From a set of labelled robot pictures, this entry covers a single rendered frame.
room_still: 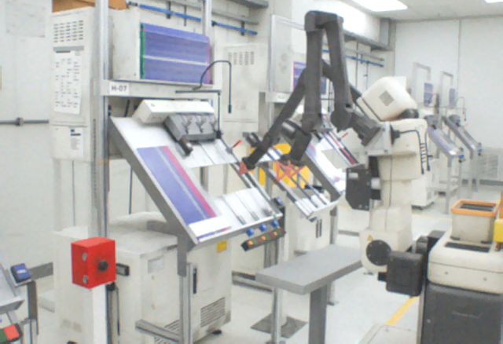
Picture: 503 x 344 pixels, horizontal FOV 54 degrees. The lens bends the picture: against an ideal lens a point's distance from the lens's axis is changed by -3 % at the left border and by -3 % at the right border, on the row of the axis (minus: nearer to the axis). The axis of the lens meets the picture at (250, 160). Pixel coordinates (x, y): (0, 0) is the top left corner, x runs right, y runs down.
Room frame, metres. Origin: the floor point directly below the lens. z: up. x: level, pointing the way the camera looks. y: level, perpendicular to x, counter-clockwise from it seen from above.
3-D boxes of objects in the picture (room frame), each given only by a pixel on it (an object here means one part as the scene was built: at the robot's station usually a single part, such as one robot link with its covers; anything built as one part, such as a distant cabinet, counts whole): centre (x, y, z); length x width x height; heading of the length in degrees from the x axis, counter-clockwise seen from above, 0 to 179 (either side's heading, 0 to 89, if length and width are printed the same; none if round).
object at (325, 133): (3.72, -0.41, 0.65); 1.01 x 0.73 x 1.29; 56
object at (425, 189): (6.78, -2.20, 0.95); 1.36 x 0.82 x 1.90; 56
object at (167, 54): (2.59, 0.42, 1.52); 0.51 x 0.13 x 0.27; 146
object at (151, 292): (2.60, 0.55, 0.31); 0.70 x 0.65 x 0.62; 146
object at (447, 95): (7.98, -3.02, 0.95); 1.36 x 0.82 x 1.90; 56
